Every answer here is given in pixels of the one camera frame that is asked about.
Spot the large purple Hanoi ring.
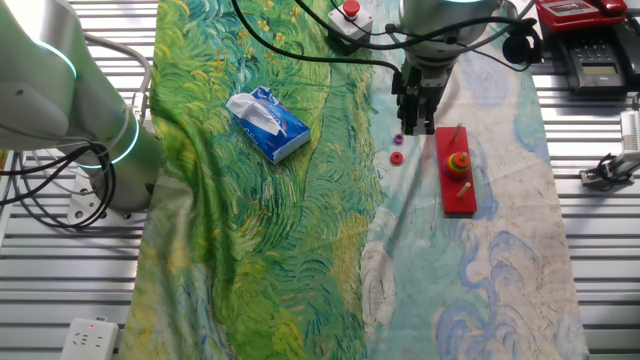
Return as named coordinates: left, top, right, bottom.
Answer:
left=442, top=161, right=472, bottom=182

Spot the white power strip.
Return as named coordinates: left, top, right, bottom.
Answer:
left=59, top=317, right=120, bottom=360

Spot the red desk telephone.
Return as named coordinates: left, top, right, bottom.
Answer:
left=534, top=0, right=629, bottom=33

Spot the painted landscape print cloth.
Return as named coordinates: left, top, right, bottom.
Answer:
left=118, top=0, right=591, bottom=360

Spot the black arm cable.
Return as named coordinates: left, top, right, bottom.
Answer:
left=293, top=0, right=539, bottom=54
left=230, top=0, right=404, bottom=76

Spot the blue tissue pack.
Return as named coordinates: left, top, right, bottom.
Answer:
left=225, top=85, right=312, bottom=165

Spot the black card terminal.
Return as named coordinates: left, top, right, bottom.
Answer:
left=558, top=22, right=640, bottom=96

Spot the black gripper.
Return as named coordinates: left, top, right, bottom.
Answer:
left=391, top=62, right=454, bottom=137

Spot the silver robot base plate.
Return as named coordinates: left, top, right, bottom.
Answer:
left=66, top=169, right=151, bottom=227

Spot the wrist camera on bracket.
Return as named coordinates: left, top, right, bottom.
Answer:
left=501, top=17, right=545, bottom=66

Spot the grey box with red button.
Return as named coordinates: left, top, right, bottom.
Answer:
left=327, top=0, right=375, bottom=44

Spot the black base cable bundle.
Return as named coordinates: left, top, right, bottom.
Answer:
left=0, top=141, right=119, bottom=231

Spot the red Hanoi board with pegs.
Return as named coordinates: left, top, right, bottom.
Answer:
left=433, top=123, right=479, bottom=217

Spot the yellow Hanoi ring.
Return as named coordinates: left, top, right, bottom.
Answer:
left=444, top=157, right=472, bottom=175

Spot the large red Hanoi ring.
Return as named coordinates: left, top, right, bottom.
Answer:
left=443, top=159, right=472, bottom=178

